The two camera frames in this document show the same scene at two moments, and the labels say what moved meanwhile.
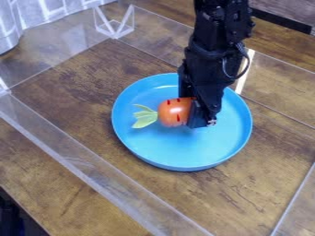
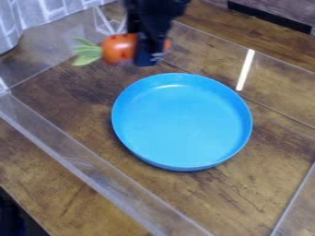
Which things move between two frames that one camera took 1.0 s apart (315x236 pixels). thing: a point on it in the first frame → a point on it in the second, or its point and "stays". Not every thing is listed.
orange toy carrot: [174, 112] → [118, 49]
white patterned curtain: [21, 14] stays
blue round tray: [178, 148] stays
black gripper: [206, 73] → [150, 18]
